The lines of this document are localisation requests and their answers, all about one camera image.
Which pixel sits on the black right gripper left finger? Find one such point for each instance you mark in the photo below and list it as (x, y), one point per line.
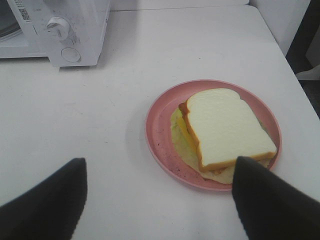
(50, 210)

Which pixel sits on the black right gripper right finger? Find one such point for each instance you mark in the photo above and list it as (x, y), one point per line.
(271, 209)

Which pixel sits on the toy sandwich with cheese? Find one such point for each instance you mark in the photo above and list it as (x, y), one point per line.
(215, 126)

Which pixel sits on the pink round plate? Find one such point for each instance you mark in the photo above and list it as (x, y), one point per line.
(158, 130)

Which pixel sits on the round white door button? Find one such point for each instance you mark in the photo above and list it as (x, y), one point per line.
(70, 54)

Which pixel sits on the white timer knob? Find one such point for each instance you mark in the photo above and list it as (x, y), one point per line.
(58, 28)

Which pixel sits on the white microwave oven body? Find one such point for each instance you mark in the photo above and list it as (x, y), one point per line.
(70, 33)

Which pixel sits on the white warning label sticker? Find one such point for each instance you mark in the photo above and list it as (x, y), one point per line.
(22, 10)

